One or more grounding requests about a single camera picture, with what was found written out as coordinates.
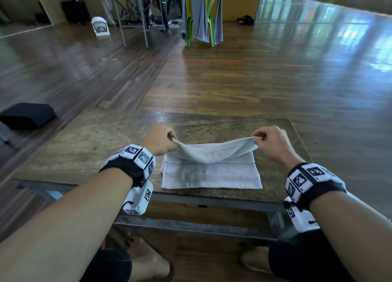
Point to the white marker wrist band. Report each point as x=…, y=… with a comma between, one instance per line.
x=309, y=180
x=134, y=162

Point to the black suitcase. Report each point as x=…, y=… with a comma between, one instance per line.
x=76, y=12

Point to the black shorts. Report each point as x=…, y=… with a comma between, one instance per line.
x=303, y=260

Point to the wall mirror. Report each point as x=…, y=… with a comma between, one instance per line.
x=21, y=6

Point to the person's left hand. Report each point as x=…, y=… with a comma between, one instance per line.
x=157, y=140

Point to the white hand towel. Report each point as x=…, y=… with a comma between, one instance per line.
x=211, y=171

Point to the person's foot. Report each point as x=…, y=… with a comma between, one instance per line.
x=150, y=263
x=255, y=260

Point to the person's right forearm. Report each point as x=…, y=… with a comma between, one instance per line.
x=355, y=239

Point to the person's left foot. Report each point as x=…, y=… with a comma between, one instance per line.
x=150, y=263

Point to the person's right thumb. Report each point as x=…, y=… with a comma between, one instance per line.
x=260, y=141

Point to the black shoes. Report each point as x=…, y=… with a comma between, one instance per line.
x=246, y=20

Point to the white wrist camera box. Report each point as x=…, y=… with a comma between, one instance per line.
x=301, y=219
x=139, y=200

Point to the person's left fingers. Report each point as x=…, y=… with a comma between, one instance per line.
x=172, y=135

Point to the wide grey towel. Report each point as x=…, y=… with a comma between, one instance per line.
x=200, y=18

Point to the green plastic chair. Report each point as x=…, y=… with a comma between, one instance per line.
x=211, y=24

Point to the person's left forearm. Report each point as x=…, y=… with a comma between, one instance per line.
x=64, y=226

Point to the person's right hand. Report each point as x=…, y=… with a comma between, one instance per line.
x=277, y=145

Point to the worn wooden table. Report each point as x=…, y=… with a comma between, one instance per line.
x=92, y=147

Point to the person's right foot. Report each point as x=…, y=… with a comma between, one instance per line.
x=255, y=260

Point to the metal folding table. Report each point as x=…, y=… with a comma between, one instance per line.
x=142, y=18

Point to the wooden door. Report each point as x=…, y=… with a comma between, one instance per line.
x=235, y=3

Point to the white floor fan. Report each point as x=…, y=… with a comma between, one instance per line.
x=100, y=26

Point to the narrow grey towel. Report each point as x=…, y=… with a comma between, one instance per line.
x=218, y=18

